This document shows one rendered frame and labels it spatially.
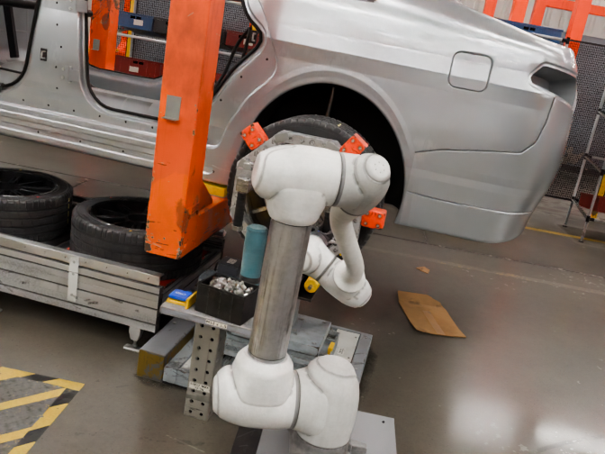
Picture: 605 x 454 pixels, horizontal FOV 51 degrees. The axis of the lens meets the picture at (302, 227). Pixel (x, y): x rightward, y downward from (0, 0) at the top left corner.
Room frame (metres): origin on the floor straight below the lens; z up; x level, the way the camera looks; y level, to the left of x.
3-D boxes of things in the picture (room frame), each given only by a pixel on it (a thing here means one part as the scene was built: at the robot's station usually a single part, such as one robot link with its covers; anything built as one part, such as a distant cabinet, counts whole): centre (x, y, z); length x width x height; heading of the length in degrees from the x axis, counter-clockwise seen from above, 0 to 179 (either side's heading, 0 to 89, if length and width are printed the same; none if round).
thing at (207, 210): (2.90, 0.49, 0.69); 0.52 x 0.17 x 0.35; 170
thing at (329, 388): (1.54, -0.15, 0.57); 0.18 x 0.16 x 0.22; 103
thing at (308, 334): (2.68, 0.01, 0.32); 0.40 x 0.30 x 0.28; 80
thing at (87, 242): (3.06, 0.82, 0.39); 0.66 x 0.66 x 0.24
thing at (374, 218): (2.47, -0.27, 0.85); 0.09 x 0.08 x 0.07; 80
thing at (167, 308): (2.21, 0.25, 0.44); 0.43 x 0.17 x 0.03; 80
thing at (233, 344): (2.68, 0.01, 0.13); 0.50 x 0.36 x 0.10; 80
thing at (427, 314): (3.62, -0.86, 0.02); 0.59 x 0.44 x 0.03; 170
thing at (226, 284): (2.21, 0.23, 0.51); 0.20 x 0.14 x 0.13; 71
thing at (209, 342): (2.21, 0.28, 0.21); 0.10 x 0.10 x 0.42; 80
